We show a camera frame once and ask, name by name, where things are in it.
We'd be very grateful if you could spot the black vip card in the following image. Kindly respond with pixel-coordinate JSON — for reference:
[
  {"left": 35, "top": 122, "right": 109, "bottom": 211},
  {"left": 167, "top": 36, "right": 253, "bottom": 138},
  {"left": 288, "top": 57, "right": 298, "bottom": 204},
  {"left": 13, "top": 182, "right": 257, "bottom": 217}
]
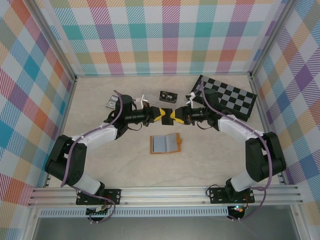
[{"left": 161, "top": 107, "right": 175, "bottom": 127}]

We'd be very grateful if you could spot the orange leather card holder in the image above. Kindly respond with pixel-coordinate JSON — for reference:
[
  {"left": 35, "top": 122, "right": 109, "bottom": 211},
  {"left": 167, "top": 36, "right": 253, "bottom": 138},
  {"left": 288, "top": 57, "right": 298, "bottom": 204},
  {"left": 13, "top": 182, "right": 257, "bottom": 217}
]
[{"left": 149, "top": 132, "right": 183, "bottom": 155}]

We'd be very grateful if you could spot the clear acrylic card organizer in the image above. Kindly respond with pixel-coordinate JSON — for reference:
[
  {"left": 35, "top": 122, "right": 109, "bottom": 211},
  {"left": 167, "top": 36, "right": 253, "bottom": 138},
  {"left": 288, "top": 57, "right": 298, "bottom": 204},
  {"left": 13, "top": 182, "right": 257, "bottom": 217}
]
[{"left": 141, "top": 87, "right": 180, "bottom": 109}]

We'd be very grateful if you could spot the small black box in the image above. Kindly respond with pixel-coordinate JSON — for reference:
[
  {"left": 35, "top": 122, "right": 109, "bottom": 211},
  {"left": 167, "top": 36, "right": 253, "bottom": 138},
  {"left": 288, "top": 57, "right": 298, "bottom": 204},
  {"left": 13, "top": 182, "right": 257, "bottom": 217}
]
[{"left": 158, "top": 90, "right": 178, "bottom": 104}]

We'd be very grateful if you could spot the black grey folding chessboard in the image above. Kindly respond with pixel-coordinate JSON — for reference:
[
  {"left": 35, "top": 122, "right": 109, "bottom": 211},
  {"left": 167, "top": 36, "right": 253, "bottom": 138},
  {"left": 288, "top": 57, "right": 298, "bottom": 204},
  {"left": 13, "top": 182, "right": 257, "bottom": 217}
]
[{"left": 189, "top": 74, "right": 258, "bottom": 123}]

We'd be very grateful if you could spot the small lit circuit board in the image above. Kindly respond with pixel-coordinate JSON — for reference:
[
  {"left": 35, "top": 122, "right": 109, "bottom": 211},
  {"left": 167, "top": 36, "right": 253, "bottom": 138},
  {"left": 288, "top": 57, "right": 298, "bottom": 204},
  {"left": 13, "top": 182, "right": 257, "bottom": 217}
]
[{"left": 229, "top": 204, "right": 245, "bottom": 214}]

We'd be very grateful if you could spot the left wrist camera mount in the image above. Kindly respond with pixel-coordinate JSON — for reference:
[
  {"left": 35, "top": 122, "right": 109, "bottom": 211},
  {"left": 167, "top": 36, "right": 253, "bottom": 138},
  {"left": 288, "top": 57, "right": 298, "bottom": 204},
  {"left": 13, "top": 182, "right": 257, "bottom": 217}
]
[{"left": 134, "top": 94, "right": 150, "bottom": 109}]

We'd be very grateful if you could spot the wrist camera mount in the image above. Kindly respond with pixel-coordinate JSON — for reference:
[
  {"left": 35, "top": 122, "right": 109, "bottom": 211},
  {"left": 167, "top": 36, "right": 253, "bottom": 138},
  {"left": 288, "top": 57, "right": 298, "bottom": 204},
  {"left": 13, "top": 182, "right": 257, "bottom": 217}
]
[
  {"left": 184, "top": 91, "right": 197, "bottom": 109},
  {"left": 134, "top": 94, "right": 150, "bottom": 109}
]

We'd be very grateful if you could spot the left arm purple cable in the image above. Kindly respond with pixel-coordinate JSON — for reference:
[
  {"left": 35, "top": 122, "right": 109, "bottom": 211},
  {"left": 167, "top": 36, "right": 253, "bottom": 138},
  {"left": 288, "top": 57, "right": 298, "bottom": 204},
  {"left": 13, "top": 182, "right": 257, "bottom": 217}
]
[{"left": 60, "top": 89, "right": 126, "bottom": 224}]

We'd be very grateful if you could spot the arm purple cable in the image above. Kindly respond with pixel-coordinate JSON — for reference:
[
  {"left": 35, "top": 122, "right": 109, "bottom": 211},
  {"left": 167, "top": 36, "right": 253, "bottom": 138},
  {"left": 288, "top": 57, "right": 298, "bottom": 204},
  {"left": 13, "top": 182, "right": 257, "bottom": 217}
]
[
  {"left": 199, "top": 81, "right": 273, "bottom": 222},
  {"left": 60, "top": 89, "right": 126, "bottom": 224}
]

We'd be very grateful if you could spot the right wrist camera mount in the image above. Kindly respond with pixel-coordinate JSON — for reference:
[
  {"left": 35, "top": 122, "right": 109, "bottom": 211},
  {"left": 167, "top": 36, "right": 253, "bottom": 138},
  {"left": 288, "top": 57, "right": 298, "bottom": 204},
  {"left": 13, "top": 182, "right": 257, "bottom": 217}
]
[{"left": 184, "top": 91, "right": 197, "bottom": 109}]

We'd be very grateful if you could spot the aluminium table back rail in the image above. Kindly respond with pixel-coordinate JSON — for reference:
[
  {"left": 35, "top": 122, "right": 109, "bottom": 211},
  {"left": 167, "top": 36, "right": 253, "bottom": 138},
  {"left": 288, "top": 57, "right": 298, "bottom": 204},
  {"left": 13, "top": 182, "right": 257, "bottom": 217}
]
[{"left": 74, "top": 71, "right": 252, "bottom": 78}]

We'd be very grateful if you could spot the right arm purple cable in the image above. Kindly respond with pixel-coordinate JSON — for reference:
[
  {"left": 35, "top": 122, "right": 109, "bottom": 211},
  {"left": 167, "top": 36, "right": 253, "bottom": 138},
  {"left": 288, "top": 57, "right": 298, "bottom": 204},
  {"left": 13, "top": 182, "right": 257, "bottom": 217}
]
[{"left": 199, "top": 81, "right": 273, "bottom": 222}]

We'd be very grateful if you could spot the aluminium table side rail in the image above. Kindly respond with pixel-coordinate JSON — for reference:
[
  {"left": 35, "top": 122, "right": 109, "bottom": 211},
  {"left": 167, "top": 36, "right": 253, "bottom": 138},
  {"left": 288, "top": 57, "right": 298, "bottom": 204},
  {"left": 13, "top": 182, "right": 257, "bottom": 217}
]
[
  {"left": 42, "top": 76, "right": 78, "bottom": 188},
  {"left": 249, "top": 74, "right": 286, "bottom": 186}
]

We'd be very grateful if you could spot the aluminium mounting rail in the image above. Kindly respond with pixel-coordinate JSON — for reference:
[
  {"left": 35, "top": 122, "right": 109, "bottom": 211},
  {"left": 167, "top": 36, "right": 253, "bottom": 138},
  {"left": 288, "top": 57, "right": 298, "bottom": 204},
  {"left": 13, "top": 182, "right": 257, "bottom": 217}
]
[{"left": 27, "top": 185, "right": 305, "bottom": 207}]

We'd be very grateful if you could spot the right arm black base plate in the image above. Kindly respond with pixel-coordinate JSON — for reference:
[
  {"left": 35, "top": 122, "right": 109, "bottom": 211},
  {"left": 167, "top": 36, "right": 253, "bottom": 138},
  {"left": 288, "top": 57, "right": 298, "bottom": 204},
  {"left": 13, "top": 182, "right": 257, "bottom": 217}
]
[{"left": 208, "top": 187, "right": 256, "bottom": 205}]

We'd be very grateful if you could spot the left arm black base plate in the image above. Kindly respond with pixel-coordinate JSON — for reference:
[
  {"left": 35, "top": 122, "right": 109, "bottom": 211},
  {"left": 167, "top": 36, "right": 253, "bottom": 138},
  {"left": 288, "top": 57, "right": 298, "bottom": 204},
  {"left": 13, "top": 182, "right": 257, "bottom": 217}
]
[{"left": 76, "top": 188, "right": 122, "bottom": 206}]

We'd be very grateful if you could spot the slotted white cable duct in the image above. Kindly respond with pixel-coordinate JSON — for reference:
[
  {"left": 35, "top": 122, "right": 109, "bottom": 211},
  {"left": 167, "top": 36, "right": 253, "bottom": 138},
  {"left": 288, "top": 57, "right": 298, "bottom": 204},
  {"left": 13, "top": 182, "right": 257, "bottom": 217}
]
[{"left": 38, "top": 208, "right": 230, "bottom": 218}]

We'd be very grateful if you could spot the aluminium frame post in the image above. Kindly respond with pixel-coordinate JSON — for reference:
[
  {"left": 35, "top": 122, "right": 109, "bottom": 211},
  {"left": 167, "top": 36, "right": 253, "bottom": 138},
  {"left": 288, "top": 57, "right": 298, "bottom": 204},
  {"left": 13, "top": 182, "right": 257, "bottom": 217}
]
[
  {"left": 29, "top": 0, "right": 78, "bottom": 82},
  {"left": 248, "top": 0, "right": 295, "bottom": 80}
]

